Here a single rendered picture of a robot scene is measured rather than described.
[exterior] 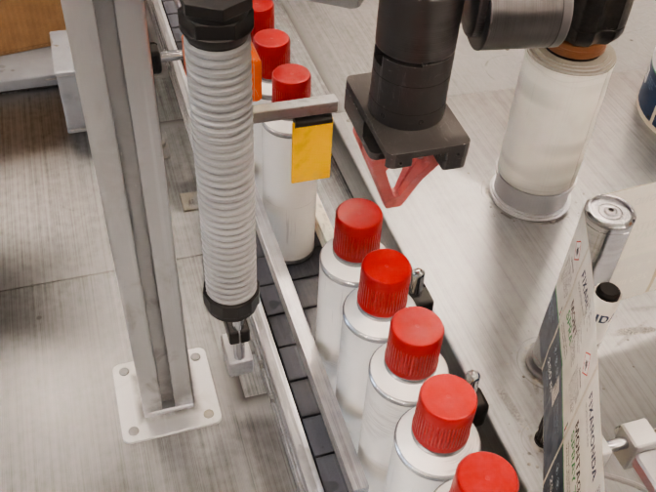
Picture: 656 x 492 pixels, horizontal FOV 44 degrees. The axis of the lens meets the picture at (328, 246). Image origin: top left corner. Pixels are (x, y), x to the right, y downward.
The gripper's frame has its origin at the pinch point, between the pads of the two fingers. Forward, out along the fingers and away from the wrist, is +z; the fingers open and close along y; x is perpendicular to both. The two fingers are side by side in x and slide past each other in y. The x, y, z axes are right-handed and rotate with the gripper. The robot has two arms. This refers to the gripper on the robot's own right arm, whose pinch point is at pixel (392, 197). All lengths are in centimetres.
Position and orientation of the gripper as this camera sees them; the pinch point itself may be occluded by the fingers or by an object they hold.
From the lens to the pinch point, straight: 67.6
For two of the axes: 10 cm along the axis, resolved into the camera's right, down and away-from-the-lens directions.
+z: -0.5, 7.0, 7.1
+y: -2.9, -6.9, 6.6
